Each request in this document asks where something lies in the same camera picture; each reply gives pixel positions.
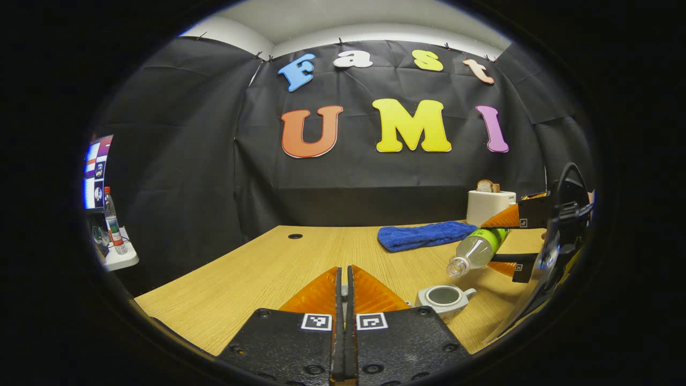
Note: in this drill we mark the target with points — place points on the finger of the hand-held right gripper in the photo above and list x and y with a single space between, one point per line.
522 268
533 212

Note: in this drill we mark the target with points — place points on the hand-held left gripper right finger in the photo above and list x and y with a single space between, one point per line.
396 343

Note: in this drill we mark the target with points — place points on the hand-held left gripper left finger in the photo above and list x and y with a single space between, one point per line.
289 343

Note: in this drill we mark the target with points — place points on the clear green label water bottle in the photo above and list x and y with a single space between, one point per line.
477 249

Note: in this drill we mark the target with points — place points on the white teacup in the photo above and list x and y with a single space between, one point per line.
445 300

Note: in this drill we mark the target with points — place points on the red cap plastic bottle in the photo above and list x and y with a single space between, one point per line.
113 225

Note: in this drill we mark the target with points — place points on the white toaster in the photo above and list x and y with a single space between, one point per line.
490 208

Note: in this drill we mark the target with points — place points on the toasted bread slice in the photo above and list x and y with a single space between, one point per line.
487 186

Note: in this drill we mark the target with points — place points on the blue towel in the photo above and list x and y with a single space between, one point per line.
423 236

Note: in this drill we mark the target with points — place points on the white side table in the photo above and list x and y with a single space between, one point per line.
122 260

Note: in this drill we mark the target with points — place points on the black backdrop cloth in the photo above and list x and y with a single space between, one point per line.
187 161

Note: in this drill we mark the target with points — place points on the computer monitor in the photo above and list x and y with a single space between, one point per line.
98 171

